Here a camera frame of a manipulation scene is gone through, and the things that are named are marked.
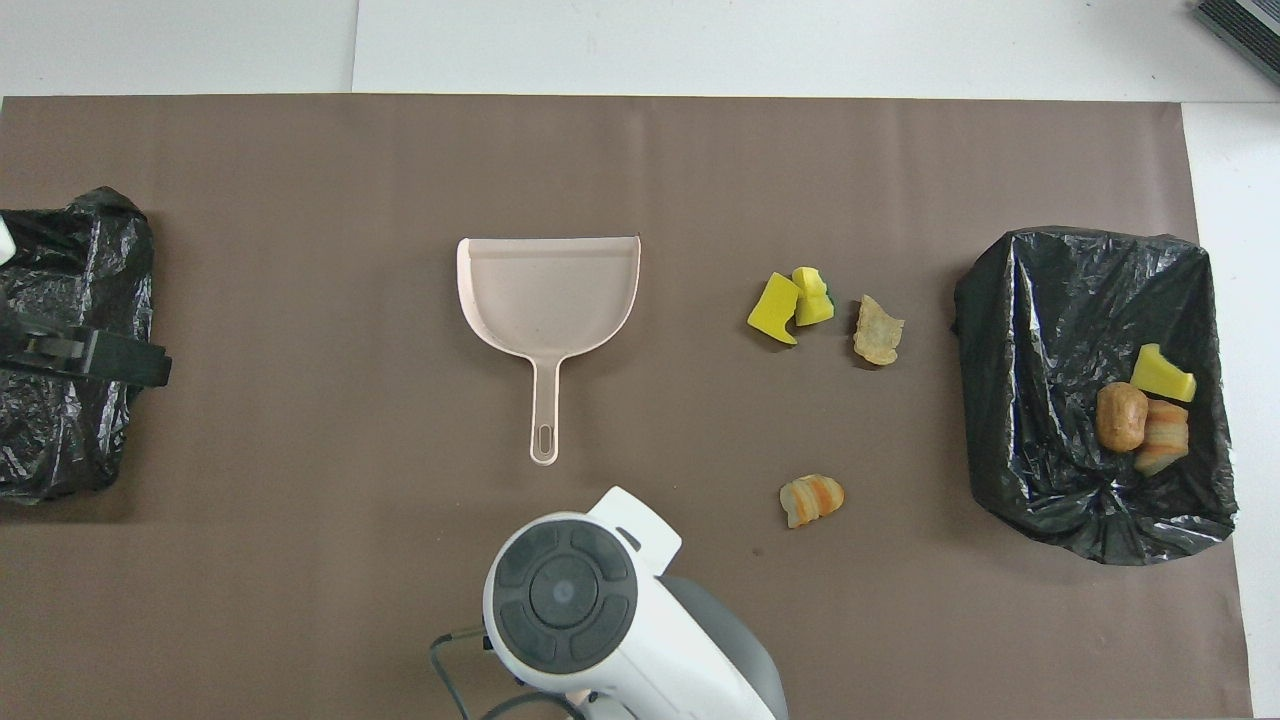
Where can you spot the orange striped croissant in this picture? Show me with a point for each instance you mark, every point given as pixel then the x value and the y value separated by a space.
pixel 812 498
pixel 1165 435

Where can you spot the pink plastic dustpan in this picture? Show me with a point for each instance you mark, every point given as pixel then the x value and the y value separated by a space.
pixel 545 290

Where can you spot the brown paper table mat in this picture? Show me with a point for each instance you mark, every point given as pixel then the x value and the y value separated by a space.
pixel 300 600

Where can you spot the brown bread roll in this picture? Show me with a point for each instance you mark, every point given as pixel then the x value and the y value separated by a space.
pixel 1120 418

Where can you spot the bin lined with black bag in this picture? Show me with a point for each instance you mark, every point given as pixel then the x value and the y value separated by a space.
pixel 1050 350
pixel 80 260

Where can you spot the yellow green sponge wedge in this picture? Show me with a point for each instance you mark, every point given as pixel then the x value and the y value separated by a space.
pixel 1160 375

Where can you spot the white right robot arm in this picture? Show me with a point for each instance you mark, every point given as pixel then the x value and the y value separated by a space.
pixel 620 640

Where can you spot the small yellow green sponge piece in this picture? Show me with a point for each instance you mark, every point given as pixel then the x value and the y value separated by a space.
pixel 815 305

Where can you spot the dark grey ribbed device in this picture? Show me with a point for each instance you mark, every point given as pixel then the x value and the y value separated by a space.
pixel 1250 25

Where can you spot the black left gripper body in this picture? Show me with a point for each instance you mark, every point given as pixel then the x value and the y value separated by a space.
pixel 45 350

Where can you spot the yellow sponge chunk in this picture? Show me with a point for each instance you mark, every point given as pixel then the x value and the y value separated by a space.
pixel 773 310

